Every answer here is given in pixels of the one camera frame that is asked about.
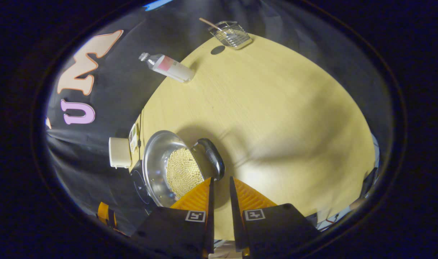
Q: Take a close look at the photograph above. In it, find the clear bottle with pink label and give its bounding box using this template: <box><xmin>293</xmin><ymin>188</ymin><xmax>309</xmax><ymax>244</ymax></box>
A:
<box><xmin>139</xmin><ymin>52</ymin><xmax>196</xmax><ymax>84</ymax></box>

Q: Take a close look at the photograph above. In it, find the pile of yellow soybeans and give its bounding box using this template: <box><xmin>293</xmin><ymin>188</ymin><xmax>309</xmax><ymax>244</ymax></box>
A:
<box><xmin>166</xmin><ymin>147</ymin><xmax>205</xmax><ymax>199</ymax></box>

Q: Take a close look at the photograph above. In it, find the white toaster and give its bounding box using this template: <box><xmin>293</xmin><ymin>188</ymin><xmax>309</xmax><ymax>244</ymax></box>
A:
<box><xmin>109</xmin><ymin>137</ymin><xmax>132</xmax><ymax>169</ymax></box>

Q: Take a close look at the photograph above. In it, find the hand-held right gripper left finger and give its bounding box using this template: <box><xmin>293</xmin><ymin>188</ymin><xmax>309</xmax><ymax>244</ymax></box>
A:
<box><xmin>131</xmin><ymin>177</ymin><xmax>215</xmax><ymax>258</ymax></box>

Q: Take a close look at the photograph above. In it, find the black induction cooktop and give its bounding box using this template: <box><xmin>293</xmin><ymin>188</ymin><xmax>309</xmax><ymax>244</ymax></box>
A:
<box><xmin>130</xmin><ymin>160</ymin><xmax>158</xmax><ymax>214</ymax></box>

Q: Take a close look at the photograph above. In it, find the white divided dish with beans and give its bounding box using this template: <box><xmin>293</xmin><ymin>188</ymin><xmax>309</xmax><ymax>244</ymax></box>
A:
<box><xmin>129</xmin><ymin>123</ymin><xmax>139</xmax><ymax>153</ymax></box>

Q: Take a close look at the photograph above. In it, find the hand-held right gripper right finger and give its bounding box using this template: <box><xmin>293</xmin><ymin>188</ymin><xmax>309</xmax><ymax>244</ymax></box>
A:
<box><xmin>229</xmin><ymin>176</ymin><xmax>322</xmax><ymax>256</ymax></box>

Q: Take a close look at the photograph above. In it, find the wooden stick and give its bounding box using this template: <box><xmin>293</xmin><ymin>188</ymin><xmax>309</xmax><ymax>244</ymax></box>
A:
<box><xmin>199</xmin><ymin>17</ymin><xmax>223</xmax><ymax>31</ymax></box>

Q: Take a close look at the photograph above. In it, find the black power cable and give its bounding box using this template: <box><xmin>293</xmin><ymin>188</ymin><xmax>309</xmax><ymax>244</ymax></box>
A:
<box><xmin>137</xmin><ymin>107</ymin><xmax>145</xmax><ymax>164</ymax></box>

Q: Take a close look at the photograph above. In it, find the steel pot with black handles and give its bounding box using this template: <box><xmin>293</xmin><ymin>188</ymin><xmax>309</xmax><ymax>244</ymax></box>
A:
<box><xmin>142</xmin><ymin>130</ymin><xmax>226</xmax><ymax>208</ymax></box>

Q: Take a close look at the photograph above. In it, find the wire mesh basket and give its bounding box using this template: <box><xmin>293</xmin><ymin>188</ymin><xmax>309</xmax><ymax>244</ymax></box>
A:
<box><xmin>208</xmin><ymin>21</ymin><xmax>253</xmax><ymax>50</ymax></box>

